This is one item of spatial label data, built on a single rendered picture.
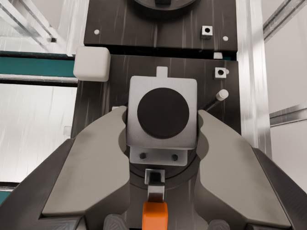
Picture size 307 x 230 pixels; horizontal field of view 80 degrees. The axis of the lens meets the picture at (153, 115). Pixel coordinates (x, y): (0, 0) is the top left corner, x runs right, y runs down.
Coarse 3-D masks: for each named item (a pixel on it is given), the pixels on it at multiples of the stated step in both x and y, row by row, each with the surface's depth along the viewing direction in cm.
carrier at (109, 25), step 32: (96, 0) 30; (128, 0) 29; (160, 0) 27; (192, 0) 28; (224, 0) 30; (96, 32) 29; (128, 32) 29; (160, 32) 29; (192, 32) 29; (224, 32) 29
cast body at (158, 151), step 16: (144, 80) 12; (160, 80) 12; (176, 80) 12; (192, 80) 12; (144, 96) 11; (160, 96) 11; (176, 96) 11; (192, 96) 12; (128, 112) 11; (144, 112) 10; (160, 112) 10; (176, 112) 10; (192, 112) 11; (128, 128) 11; (144, 128) 10; (160, 128) 10; (176, 128) 10; (192, 128) 11; (128, 144) 11; (144, 144) 11; (160, 144) 11; (176, 144) 11; (192, 144) 11; (144, 160) 14; (160, 160) 14; (176, 160) 14
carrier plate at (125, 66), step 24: (120, 72) 28; (144, 72) 28; (168, 72) 28; (192, 72) 28; (96, 96) 27; (120, 96) 27; (240, 120) 26; (144, 192) 24; (168, 192) 24; (192, 192) 24; (168, 216) 24; (192, 216) 24
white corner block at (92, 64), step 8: (80, 48) 26; (88, 48) 26; (96, 48) 26; (104, 48) 26; (80, 56) 26; (88, 56) 26; (96, 56) 26; (104, 56) 26; (80, 64) 26; (88, 64) 26; (96, 64) 26; (104, 64) 26; (80, 72) 25; (88, 72) 25; (96, 72) 25; (104, 72) 26; (88, 80) 27; (96, 80) 27; (104, 80) 27
